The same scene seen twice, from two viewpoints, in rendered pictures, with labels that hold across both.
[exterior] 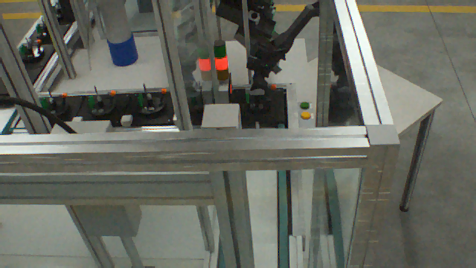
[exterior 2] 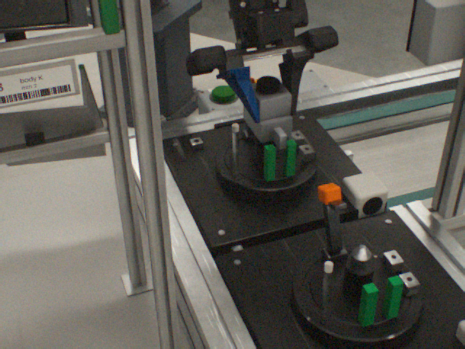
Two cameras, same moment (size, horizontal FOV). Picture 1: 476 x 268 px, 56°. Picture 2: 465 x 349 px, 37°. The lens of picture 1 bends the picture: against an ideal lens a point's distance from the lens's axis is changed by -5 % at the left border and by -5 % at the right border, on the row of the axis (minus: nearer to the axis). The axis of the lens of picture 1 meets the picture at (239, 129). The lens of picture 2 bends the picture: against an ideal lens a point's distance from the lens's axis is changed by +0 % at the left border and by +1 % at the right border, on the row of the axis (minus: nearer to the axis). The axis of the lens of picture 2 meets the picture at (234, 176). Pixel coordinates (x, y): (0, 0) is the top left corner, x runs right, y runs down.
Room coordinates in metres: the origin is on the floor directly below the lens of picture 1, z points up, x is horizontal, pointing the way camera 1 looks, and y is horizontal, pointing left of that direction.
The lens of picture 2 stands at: (2.05, 0.56, 1.54)
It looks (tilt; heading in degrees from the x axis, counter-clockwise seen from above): 38 degrees down; 244
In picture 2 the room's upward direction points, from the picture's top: 1 degrees counter-clockwise
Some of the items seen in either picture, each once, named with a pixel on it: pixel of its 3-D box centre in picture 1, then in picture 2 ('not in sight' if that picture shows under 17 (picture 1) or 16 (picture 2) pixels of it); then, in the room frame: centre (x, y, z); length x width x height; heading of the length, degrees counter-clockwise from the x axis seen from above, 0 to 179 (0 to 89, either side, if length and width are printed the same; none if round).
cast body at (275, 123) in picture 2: (254, 85); (270, 108); (1.67, -0.09, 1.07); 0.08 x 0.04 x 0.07; 84
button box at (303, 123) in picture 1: (306, 120); (264, 104); (1.56, -0.30, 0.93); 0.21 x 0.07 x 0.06; 173
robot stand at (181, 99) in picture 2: not in sight; (149, 59); (1.69, -0.48, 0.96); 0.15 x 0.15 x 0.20; 34
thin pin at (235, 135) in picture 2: not in sight; (235, 152); (1.73, -0.07, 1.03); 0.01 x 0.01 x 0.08; 83
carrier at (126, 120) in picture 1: (149, 100); not in sight; (1.73, 0.40, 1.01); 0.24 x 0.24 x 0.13; 83
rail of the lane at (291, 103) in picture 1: (293, 154); (381, 109); (1.38, -0.22, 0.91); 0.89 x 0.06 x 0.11; 173
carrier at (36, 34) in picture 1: (44, 28); not in sight; (2.59, 1.14, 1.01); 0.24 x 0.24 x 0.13; 83
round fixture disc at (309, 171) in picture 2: (257, 102); (266, 163); (1.67, -0.10, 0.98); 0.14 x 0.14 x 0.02
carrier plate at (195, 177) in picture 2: (257, 105); (266, 174); (1.67, -0.10, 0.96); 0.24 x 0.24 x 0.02; 83
